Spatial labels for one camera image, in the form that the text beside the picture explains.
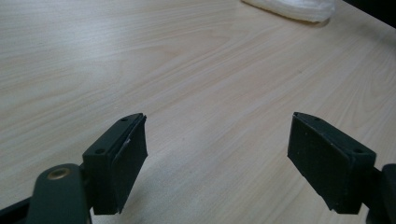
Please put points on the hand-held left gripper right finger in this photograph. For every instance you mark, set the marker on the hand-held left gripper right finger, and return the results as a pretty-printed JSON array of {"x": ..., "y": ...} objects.
[{"x": 327, "y": 168}]

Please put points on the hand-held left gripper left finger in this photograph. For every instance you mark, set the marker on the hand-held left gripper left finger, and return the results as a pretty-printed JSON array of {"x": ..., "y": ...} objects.
[{"x": 106, "y": 174}]

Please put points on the white towel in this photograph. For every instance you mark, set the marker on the white towel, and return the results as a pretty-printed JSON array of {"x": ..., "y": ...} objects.
[{"x": 295, "y": 7}]

